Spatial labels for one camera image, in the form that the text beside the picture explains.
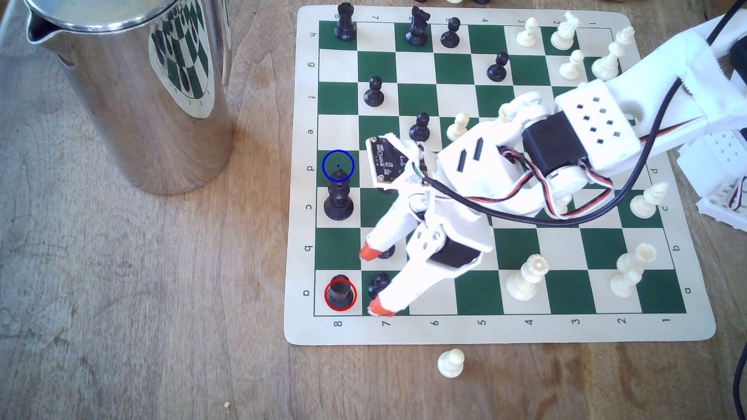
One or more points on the white frayed cloth wrap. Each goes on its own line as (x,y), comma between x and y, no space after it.
(715,81)

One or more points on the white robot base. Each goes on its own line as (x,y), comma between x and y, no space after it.
(712,157)

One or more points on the black camera circuit board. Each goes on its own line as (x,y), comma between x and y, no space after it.
(388,157)

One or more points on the black pawn chess piece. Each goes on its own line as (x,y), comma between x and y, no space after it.
(374,96)
(450,38)
(378,284)
(419,131)
(388,253)
(497,71)

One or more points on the white king chess piece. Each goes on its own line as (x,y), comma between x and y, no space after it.
(605,65)

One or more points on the white knight chess piece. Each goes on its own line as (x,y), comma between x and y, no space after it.
(563,38)

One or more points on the white bishop chess piece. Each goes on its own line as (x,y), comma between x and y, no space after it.
(643,205)

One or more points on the white rook chess piece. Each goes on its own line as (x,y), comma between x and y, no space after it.
(506,112)
(640,255)

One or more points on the black knight chess piece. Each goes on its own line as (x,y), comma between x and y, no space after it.
(416,32)

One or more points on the white pawn chess piece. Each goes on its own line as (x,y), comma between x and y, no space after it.
(457,129)
(564,205)
(526,38)
(450,364)
(570,70)
(621,287)

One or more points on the green cream chess board mat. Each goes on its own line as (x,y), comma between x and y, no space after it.
(583,291)

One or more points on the black king chess piece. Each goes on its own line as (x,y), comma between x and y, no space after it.
(338,204)

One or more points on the shiny steel pitcher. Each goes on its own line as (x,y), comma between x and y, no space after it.
(116,105)

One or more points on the black rook chess piece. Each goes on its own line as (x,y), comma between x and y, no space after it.
(345,26)
(340,294)

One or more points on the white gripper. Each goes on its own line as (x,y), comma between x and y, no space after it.
(451,252)

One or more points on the white queen chess piece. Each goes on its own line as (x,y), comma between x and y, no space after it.
(521,286)

